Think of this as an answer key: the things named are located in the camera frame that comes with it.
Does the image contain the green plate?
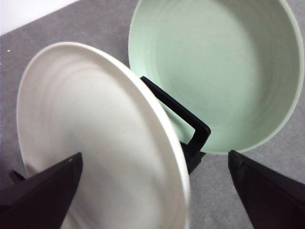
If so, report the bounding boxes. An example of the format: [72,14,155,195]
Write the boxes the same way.
[128,0,305,156]

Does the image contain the black plate rack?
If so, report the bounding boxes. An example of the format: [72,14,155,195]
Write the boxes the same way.
[9,76,212,183]

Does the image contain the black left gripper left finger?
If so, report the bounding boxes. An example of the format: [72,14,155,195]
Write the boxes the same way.
[0,152,83,229]

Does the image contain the pale yellow cream plate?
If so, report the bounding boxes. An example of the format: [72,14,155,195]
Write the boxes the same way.
[16,42,191,229]

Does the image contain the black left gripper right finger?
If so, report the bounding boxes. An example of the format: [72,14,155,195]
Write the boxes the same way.
[228,150,305,229]

